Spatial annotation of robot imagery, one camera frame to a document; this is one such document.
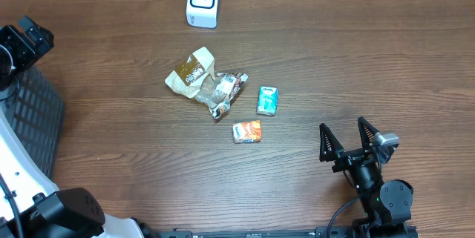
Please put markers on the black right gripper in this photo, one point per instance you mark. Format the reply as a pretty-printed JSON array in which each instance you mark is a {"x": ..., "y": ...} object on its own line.
[{"x": 346, "y": 158}]

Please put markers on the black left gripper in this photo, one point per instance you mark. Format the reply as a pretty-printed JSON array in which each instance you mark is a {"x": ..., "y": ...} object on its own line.
[{"x": 29, "y": 53}]

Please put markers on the teal tissue pack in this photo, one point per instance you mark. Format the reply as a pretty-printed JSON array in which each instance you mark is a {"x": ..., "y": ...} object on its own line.
[{"x": 267, "y": 101}]

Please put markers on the orange tissue pack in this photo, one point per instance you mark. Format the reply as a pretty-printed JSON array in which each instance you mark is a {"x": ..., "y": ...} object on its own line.
[{"x": 247, "y": 132}]

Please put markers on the brown white snack bag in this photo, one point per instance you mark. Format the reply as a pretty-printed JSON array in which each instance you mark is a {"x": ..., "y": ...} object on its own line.
[{"x": 217, "y": 93}]

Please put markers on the beige brown paper bag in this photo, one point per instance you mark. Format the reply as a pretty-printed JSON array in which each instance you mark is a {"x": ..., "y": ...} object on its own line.
[{"x": 188, "y": 77}]

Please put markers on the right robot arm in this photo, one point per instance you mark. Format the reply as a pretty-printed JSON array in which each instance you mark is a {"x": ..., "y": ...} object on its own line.
[{"x": 386, "y": 205}]

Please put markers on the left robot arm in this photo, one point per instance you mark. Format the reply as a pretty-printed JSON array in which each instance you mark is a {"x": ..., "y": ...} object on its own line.
[{"x": 32, "y": 205}]

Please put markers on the white barcode scanner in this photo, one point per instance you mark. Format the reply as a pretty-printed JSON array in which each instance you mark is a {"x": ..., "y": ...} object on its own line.
[{"x": 202, "y": 13}]

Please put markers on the grey plastic mesh basket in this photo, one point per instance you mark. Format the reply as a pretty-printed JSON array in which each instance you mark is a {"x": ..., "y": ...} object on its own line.
[{"x": 35, "y": 111}]

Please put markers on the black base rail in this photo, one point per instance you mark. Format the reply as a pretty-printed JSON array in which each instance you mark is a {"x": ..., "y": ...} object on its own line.
[{"x": 319, "y": 232}]

